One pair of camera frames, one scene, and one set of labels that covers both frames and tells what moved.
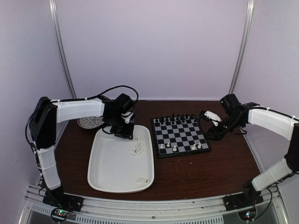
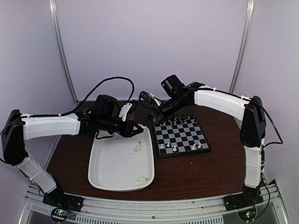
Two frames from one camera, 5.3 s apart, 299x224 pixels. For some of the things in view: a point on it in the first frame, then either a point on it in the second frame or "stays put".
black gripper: [210, 115] to [145, 96]
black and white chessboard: [178, 136] stays put
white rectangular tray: [118, 164] stays put
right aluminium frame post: [246, 33] stays put
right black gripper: [218, 136] to [159, 116]
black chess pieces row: [162, 120] stays put
